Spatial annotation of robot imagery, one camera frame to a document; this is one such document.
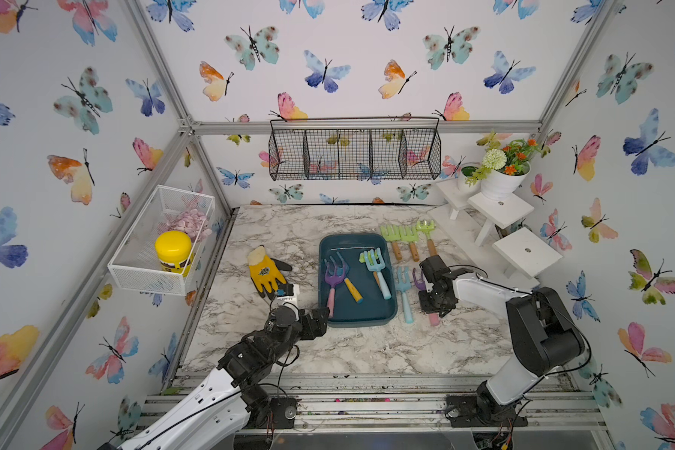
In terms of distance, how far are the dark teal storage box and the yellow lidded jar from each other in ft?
1.76

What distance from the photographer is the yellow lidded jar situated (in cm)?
64

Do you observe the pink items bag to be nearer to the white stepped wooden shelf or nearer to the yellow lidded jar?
the yellow lidded jar

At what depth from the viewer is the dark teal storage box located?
0.91 meters

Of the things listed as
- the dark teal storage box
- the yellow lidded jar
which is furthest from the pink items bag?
the dark teal storage box

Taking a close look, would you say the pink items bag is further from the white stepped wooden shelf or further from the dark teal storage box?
the white stepped wooden shelf
